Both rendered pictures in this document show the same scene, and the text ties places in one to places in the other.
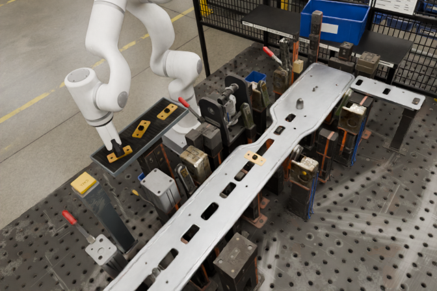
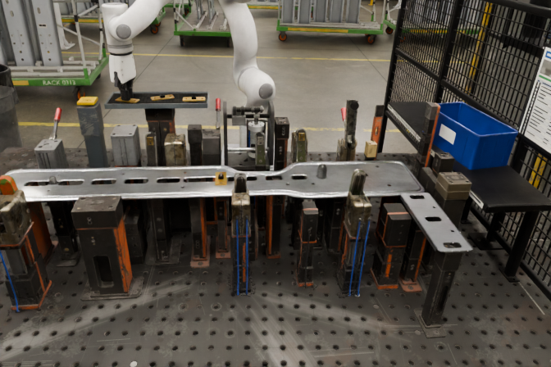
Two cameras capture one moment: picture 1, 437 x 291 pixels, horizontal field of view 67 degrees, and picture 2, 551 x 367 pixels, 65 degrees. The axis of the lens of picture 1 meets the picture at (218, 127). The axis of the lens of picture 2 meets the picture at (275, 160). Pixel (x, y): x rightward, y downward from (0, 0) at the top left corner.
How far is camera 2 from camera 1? 1.05 m
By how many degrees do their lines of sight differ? 35
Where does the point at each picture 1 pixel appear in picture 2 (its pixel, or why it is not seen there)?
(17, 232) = (72, 154)
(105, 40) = not seen: outside the picture
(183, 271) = (64, 192)
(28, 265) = not seen: hidden behind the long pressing
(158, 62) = (236, 70)
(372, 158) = (382, 310)
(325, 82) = (380, 178)
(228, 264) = (84, 203)
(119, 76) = (130, 13)
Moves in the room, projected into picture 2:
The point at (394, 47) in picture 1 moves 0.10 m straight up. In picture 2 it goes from (513, 193) to (523, 165)
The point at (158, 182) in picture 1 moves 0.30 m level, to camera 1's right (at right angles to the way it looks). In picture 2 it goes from (123, 130) to (180, 157)
